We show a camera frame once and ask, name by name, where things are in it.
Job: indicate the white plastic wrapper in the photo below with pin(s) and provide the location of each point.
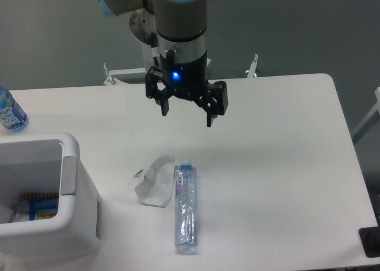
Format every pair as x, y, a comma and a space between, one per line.
156, 181

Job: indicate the white plastic trash can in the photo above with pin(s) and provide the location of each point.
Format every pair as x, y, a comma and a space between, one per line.
47, 163

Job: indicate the blue labelled drink bottle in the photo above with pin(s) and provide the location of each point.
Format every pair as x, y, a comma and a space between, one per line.
13, 117

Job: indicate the white metal frame at right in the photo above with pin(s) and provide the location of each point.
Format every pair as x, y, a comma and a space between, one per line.
367, 122

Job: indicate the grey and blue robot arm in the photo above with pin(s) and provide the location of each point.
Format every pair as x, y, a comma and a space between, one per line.
162, 9

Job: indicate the clear plastic bottle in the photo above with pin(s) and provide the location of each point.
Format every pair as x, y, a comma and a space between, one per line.
186, 207

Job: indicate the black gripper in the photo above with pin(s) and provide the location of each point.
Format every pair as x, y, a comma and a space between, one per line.
186, 80

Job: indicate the black clamp at table edge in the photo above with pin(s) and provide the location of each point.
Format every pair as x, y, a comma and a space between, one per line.
370, 240

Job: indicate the white metal base frame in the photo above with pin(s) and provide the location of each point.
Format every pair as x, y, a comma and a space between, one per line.
136, 75

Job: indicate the blue yellow snack packet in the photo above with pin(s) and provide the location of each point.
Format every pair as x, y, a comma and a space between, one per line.
35, 206

